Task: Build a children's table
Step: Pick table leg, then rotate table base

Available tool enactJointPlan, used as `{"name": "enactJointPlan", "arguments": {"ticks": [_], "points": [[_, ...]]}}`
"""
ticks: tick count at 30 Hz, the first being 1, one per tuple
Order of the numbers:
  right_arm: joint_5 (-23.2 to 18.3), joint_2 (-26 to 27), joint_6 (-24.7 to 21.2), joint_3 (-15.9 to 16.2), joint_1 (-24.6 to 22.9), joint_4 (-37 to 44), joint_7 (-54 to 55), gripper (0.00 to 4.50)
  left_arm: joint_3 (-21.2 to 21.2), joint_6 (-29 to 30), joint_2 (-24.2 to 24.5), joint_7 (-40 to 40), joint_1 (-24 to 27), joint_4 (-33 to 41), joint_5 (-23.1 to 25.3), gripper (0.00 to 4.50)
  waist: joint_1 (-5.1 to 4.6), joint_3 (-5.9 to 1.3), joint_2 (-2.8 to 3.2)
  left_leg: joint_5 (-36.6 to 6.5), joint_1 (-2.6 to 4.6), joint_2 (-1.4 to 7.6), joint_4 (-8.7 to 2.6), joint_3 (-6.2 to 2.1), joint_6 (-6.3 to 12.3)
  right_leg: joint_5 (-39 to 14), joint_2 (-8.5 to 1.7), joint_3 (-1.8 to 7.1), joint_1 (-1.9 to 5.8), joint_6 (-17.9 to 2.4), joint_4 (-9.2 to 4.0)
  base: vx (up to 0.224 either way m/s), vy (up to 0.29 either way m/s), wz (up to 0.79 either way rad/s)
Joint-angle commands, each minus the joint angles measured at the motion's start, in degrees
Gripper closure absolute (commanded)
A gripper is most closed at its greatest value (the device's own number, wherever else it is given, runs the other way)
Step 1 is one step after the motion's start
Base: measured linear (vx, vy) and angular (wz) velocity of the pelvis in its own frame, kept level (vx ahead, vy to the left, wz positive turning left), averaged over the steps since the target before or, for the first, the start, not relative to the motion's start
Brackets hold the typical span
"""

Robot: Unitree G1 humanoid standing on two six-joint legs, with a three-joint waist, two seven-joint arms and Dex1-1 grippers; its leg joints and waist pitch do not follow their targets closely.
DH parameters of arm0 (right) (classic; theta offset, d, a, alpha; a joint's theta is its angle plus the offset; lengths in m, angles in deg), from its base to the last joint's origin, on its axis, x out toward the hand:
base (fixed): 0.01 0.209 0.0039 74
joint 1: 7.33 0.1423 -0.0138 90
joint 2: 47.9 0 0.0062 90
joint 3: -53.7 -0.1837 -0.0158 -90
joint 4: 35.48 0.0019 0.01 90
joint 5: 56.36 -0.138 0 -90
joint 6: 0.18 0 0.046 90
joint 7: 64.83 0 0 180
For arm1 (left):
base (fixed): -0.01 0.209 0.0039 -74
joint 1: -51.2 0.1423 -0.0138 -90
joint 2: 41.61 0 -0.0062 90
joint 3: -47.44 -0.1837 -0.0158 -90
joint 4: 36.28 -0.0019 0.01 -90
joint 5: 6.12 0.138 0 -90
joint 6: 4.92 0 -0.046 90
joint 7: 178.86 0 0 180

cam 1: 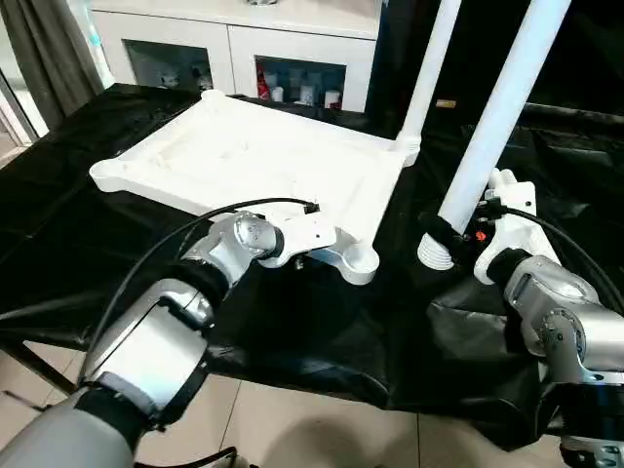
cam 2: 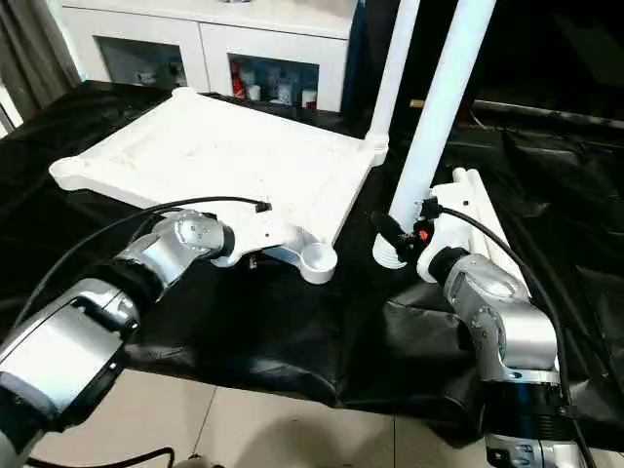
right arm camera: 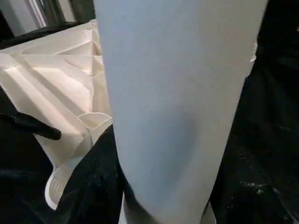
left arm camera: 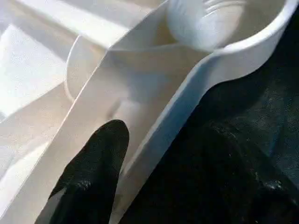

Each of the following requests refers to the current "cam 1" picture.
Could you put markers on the white plastic table top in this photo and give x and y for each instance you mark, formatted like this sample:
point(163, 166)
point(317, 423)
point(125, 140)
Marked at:
point(244, 156)

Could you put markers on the white plastic table leg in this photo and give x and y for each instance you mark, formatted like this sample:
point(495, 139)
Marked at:
point(507, 97)
point(429, 73)

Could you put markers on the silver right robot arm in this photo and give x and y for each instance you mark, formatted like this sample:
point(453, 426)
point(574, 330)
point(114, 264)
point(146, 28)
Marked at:
point(551, 283)

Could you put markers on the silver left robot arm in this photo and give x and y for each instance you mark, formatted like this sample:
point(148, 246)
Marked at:
point(146, 341)

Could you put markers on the black glossy mat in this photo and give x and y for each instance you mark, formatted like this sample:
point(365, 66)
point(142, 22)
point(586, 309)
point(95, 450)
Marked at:
point(317, 317)

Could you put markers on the small beige label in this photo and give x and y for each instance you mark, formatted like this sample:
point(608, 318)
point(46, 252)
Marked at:
point(445, 104)

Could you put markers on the dark metal pole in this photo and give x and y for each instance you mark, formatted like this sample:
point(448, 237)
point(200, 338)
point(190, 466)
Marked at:
point(575, 113)

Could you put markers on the white cup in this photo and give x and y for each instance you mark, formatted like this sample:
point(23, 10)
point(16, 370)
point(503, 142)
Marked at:
point(332, 99)

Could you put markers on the tall white jar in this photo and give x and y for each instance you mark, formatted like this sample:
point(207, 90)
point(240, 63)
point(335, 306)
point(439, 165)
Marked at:
point(307, 94)

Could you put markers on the small white jar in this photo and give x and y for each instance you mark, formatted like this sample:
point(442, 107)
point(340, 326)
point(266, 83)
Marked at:
point(277, 93)

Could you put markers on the black backdrop cloth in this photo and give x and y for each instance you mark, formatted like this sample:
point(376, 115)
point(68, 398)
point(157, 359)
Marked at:
point(390, 58)

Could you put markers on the red packet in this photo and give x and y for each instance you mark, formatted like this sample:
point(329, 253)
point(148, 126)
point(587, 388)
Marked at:
point(263, 85)

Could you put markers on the white glass-door cabinet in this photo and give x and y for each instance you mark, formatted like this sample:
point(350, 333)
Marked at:
point(219, 24)

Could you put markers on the grey crumpled object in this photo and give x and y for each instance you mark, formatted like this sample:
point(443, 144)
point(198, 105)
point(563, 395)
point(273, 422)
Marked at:
point(261, 2)

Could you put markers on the grey curtain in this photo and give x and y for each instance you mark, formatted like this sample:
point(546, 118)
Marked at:
point(49, 58)

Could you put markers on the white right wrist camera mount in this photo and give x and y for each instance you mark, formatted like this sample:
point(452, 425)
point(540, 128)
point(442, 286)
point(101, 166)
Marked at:
point(517, 229)

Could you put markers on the black frame leg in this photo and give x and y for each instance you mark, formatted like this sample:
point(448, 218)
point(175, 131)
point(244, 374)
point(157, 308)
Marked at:
point(39, 370)

